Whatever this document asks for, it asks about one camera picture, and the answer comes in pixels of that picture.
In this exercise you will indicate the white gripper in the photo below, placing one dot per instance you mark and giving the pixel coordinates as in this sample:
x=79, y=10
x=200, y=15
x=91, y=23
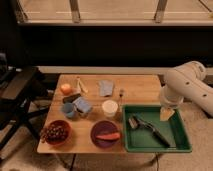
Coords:
x=169, y=99

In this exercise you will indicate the orange apple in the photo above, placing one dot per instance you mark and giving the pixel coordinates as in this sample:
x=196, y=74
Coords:
x=66, y=89

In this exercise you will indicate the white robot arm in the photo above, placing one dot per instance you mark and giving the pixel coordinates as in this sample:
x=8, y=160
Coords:
x=185, y=81

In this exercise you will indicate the white paper cup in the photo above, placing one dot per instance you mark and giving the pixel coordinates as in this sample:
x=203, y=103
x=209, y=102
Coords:
x=109, y=108

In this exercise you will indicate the green plastic tray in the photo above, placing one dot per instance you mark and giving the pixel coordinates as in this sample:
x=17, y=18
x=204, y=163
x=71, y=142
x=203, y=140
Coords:
x=166, y=136

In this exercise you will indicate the small fork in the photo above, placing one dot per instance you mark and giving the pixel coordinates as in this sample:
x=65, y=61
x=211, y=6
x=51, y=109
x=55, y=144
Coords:
x=121, y=94

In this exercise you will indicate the orange carrot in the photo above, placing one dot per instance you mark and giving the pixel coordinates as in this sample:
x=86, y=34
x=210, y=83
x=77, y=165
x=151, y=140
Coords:
x=110, y=137

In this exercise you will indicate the blue folded cloth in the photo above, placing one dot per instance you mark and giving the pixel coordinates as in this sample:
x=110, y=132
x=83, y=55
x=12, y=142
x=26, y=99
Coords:
x=106, y=88

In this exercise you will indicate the purple plate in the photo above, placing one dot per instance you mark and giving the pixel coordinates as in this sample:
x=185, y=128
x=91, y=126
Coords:
x=100, y=128

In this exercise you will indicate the wooden table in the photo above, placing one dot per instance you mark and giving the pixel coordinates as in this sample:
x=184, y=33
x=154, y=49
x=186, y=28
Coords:
x=138, y=89

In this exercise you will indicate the black rectangular block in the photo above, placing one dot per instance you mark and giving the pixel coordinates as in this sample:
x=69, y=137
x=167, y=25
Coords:
x=71, y=98

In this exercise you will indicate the blue mug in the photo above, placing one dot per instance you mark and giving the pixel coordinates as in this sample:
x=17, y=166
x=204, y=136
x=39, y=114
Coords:
x=68, y=109

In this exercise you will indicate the red bowl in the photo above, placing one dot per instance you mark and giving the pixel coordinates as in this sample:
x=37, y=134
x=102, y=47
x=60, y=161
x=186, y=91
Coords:
x=66, y=126

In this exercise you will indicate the dark grapes bunch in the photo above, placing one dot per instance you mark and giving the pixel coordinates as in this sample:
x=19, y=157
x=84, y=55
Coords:
x=53, y=133

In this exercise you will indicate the black chair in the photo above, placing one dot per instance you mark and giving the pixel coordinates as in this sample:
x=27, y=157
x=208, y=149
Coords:
x=17, y=90

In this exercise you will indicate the black handled peeler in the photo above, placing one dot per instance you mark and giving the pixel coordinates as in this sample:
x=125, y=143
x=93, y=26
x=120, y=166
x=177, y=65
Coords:
x=136, y=122

